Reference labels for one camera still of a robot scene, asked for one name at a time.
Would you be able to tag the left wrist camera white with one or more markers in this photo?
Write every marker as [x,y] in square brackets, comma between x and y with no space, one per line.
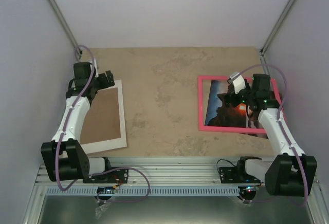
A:
[93,63]

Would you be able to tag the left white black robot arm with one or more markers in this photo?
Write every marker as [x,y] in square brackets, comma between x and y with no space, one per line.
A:
[63,156]

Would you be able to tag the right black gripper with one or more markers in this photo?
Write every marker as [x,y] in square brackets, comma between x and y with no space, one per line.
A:
[224,98]

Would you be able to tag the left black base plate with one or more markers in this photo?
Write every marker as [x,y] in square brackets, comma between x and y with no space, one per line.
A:
[116,177]

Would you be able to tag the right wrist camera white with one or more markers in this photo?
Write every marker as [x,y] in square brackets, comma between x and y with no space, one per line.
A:
[237,81]

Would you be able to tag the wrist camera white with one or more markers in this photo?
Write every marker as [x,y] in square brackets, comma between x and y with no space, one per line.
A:
[237,81]
[93,63]

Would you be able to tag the sunset landscape photo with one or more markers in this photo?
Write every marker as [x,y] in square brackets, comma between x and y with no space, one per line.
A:
[216,114]

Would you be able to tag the brown cardboard backing board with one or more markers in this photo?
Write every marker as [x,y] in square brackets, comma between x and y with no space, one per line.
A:
[102,121]

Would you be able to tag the pink wooden picture frame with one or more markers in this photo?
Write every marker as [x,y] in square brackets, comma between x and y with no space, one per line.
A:
[203,100]

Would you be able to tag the grey slotted cable duct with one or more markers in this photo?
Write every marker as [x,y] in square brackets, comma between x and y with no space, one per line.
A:
[143,190]

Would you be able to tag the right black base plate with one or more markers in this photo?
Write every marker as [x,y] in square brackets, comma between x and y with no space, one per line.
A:
[230,175]

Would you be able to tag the aluminium rail base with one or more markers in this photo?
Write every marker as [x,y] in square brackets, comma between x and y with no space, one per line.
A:
[171,171]

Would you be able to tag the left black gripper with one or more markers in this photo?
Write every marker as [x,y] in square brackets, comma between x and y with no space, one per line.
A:
[110,78]

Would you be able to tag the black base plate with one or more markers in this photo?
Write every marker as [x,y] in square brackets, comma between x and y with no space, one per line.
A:
[230,175]
[116,177]

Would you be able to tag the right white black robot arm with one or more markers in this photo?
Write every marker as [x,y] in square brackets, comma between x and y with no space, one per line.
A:
[292,171]

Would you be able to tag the white mat board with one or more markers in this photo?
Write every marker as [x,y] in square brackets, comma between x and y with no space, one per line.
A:
[118,143]

